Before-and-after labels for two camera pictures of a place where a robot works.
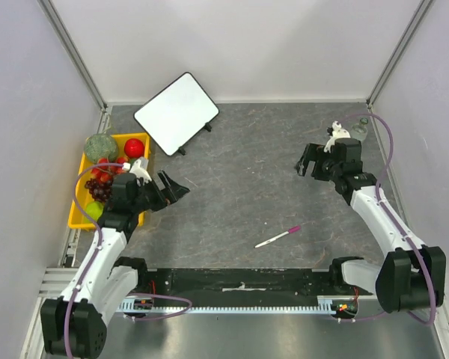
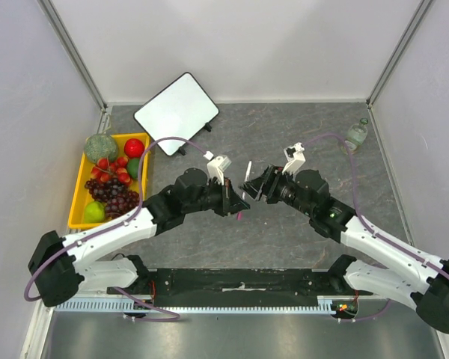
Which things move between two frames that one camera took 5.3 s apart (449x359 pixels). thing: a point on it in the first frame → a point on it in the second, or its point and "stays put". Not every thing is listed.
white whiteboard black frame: [178, 112] stays put
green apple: [95, 209] stays put
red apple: [134, 147] stays put
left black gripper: [171, 194] → [230, 201]
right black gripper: [315, 163] → [268, 184]
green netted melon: [99, 146] stays put
